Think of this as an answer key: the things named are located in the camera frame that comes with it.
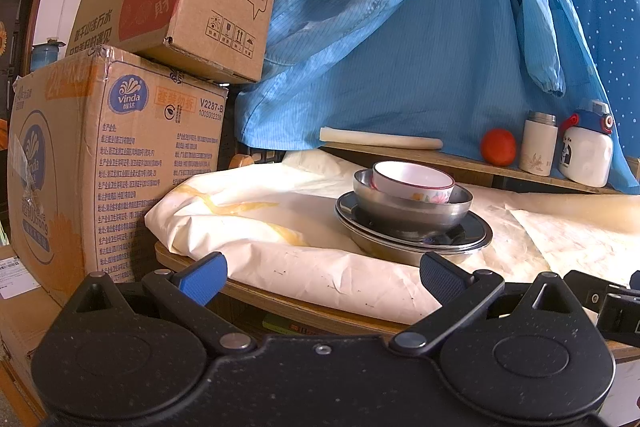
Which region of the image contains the white water bottle blue lid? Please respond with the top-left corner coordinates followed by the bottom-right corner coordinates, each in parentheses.
top-left (558, 99), bottom-right (615, 188)

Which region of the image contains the cream tablecloth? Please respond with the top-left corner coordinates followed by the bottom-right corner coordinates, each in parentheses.
top-left (145, 150), bottom-right (640, 326)

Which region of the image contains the large stainless steel plate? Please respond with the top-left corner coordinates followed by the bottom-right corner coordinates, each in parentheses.
top-left (347, 231), bottom-right (483, 269)

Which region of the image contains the blue water jug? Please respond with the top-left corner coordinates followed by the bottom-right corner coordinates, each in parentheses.
top-left (31, 39), bottom-right (67, 74)

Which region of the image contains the white ceramic bowl red rim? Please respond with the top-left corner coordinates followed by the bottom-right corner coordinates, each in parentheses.
top-left (371, 160), bottom-right (456, 204)

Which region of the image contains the wooden shelf board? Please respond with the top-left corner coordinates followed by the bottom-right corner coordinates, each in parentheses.
top-left (320, 142), bottom-right (640, 197)

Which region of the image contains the red tomato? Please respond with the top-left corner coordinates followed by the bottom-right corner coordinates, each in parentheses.
top-left (480, 128), bottom-right (517, 167)

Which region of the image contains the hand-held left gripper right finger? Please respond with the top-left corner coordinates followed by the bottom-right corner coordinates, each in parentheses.
top-left (390, 251), bottom-right (576, 356)

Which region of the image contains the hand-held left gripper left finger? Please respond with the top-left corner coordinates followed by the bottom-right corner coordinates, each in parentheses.
top-left (75, 251), bottom-right (257, 355)

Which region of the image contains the stainless steel bowl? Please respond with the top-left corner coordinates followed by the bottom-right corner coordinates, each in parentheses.
top-left (352, 169), bottom-right (475, 242)

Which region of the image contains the cardboard box with blue logo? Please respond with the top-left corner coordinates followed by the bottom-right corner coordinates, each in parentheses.
top-left (7, 46), bottom-right (230, 308)

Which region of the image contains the beige thermos cup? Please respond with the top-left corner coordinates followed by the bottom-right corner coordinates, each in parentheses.
top-left (518, 110), bottom-right (559, 177)

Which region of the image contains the black plastic crate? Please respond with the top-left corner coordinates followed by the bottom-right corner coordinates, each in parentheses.
top-left (220, 139), bottom-right (289, 170)

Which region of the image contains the green book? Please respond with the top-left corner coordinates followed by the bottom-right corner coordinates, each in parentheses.
top-left (261, 312), bottom-right (321, 338)

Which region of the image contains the cardboard box with white label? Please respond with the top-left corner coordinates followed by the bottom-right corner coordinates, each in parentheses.
top-left (0, 244), bottom-right (67, 426)

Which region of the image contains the wooden table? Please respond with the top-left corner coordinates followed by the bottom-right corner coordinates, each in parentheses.
top-left (154, 239), bottom-right (640, 364)

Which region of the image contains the light blue lab coat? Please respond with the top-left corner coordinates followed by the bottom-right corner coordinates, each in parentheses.
top-left (235, 0), bottom-right (640, 196)

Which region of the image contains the cream rolling pin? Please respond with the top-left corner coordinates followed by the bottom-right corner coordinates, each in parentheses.
top-left (319, 127), bottom-right (445, 152)

